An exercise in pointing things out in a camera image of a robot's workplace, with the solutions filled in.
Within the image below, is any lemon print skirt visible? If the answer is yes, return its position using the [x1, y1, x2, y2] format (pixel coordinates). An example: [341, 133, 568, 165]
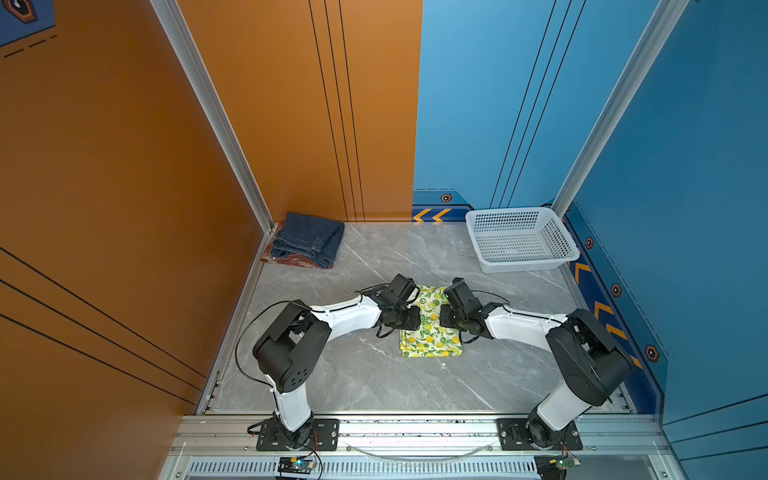
[399, 286, 463, 358]

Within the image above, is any white plastic laundry basket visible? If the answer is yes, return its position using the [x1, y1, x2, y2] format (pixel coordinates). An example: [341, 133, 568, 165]
[465, 207, 580, 274]

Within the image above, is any dark blue denim skirt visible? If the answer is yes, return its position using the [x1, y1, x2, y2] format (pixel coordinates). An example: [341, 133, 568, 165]
[270, 212, 345, 269]

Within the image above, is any red plaid skirt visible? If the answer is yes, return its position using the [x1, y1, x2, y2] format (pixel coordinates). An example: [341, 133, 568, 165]
[260, 253, 317, 269]

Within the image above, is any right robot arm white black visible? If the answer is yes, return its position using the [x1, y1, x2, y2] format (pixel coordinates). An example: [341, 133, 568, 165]
[439, 278, 635, 449]

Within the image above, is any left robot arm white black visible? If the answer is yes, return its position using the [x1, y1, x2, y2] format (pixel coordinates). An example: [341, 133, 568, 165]
[252, 274, 421, 449]

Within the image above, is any right green circuit board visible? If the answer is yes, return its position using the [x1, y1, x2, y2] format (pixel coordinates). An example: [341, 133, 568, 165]
[534, 457, 581, 480]

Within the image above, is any green circuit board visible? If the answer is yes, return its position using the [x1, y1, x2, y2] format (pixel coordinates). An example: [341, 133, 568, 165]
[534, 457, 581, 480]
[277, 457, 319, 479]

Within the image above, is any left green circuit board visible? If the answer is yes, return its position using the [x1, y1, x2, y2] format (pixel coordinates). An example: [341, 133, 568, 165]
[277, 457, 319, 479]

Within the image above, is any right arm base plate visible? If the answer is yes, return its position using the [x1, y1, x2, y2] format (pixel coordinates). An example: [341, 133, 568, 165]
[496, 417, 583, 451]

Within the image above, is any grey cable on rail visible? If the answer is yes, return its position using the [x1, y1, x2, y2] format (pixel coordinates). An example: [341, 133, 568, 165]
[346, 444, 493, 463]

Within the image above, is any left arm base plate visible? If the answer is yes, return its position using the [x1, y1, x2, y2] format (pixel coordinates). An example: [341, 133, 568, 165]
[256, 417, 340, 452]

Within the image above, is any aluminium front rail frame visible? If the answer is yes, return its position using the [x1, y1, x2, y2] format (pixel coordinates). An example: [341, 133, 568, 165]
[159, 412, 686, 479]

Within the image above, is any right aluminium corner post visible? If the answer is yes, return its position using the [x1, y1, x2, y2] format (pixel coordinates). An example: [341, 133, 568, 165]
[551, 0, 689, 218]

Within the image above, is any aluminium corner post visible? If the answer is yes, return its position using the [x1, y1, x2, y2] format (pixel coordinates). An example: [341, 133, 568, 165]
[150, 0, 275, 234]
[551, 0, 689, 218]

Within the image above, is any left aluminium corner post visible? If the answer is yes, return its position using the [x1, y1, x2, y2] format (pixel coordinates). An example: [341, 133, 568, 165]
[150, 0, 275, 234]

